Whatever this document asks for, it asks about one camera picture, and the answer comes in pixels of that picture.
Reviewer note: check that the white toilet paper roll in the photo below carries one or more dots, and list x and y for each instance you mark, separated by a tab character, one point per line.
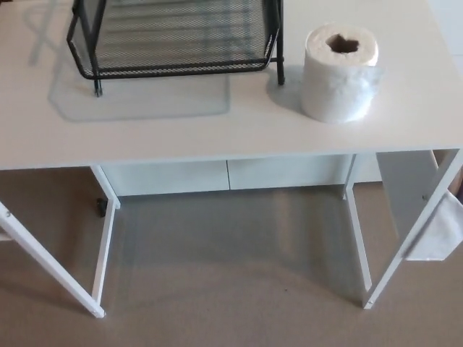
332	90

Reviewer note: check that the black mesh file tray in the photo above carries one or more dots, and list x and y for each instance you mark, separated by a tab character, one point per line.
173	70

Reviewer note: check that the small black floor object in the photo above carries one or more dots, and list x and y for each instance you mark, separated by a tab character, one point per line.
101	207

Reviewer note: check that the white metal desk leg frame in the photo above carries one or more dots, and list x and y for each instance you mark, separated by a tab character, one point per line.
54	267
401	249

